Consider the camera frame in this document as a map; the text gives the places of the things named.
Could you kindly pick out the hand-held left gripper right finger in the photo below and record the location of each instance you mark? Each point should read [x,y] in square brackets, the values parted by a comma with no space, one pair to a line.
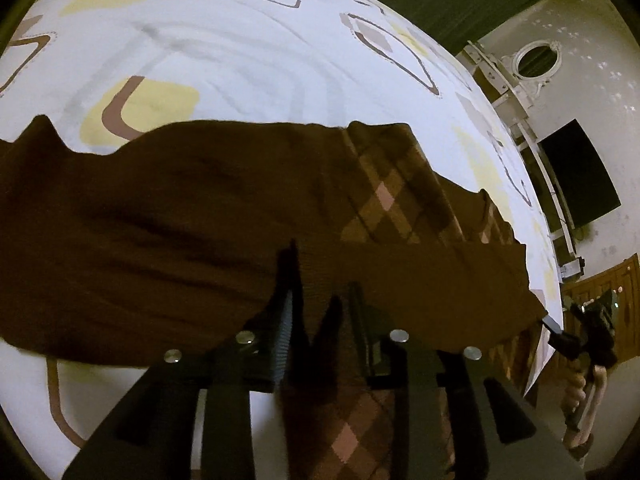
[369,352]

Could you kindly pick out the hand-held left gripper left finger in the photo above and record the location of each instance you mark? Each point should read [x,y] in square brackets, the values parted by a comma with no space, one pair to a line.
[285,332]

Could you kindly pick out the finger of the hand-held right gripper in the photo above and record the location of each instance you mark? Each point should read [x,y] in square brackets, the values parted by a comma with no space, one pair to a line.
[560,334]

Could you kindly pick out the brown checked garment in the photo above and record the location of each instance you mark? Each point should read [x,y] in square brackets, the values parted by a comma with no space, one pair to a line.
[165,240]

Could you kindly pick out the person's right hand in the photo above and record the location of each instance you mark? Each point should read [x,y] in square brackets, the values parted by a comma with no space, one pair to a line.
[575,397]

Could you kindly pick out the wooden cabinet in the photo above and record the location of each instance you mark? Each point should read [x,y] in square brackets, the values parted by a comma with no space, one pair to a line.
[617,285]

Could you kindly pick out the black screen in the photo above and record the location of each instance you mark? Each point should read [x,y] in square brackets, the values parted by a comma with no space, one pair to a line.
[580,172]

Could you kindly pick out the oval white-framed mirror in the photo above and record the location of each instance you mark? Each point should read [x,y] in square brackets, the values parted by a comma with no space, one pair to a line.
[536,59]

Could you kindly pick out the white patterned bed sheet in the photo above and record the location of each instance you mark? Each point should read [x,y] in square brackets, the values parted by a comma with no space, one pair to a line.
[235,55]

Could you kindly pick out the white furniture frame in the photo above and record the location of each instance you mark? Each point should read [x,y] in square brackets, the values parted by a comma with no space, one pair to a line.
[515,105]

